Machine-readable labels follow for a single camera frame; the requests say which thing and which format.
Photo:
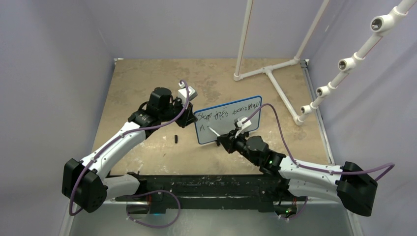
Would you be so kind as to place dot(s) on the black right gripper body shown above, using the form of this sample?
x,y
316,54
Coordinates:
x,y
239,141

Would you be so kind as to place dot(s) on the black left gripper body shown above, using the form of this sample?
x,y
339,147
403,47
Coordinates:
x,y
178,108

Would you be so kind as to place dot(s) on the white marker pen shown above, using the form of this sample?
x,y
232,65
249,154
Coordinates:
x,y
213,131

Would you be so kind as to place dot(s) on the blue framed whiteboard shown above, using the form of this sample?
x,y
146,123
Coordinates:
x,y
221,118

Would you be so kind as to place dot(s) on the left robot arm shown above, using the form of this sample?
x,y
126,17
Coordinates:
x,y
86,182

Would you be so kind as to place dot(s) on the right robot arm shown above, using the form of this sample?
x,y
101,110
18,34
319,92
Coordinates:
x,y
348,184

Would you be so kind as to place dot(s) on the white PVC pipe with fittings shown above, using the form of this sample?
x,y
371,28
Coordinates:
x,y
380,27

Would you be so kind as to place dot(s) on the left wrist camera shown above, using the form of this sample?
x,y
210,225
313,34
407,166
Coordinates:
x,y
189,93

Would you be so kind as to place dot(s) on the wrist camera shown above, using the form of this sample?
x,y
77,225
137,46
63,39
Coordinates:
x,y
189,93
241,124

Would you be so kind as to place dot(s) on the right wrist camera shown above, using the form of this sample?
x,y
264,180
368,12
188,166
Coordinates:
x,y
241,124

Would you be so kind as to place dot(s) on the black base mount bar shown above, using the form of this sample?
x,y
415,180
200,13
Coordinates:
x,y
240,192

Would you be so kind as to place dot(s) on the white PVC pipe frame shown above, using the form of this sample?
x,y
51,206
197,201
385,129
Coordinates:
x,y
268,70

